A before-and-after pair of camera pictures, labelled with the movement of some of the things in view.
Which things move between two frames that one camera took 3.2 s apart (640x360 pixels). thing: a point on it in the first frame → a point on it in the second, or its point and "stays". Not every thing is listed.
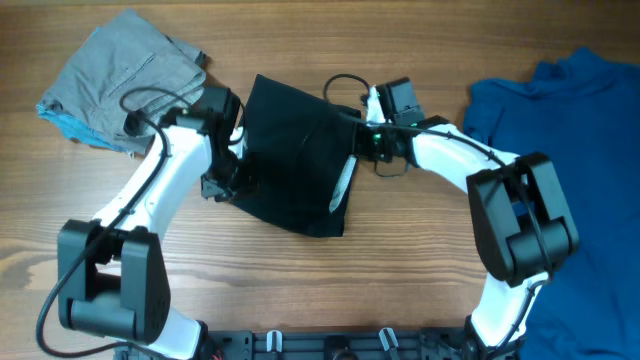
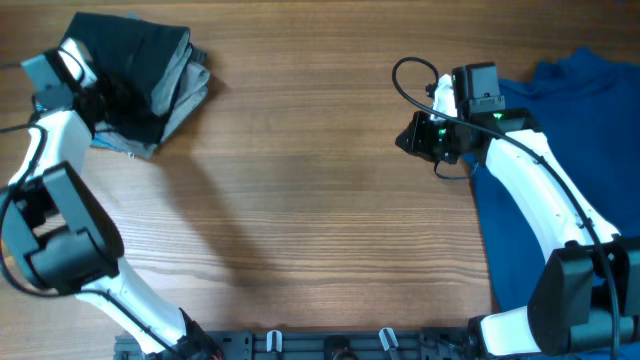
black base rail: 317,344 stays
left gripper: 209,179 → 113,88
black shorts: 299,158 → 133,59
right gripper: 360,143 → 416,138
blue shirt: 583,112 stays
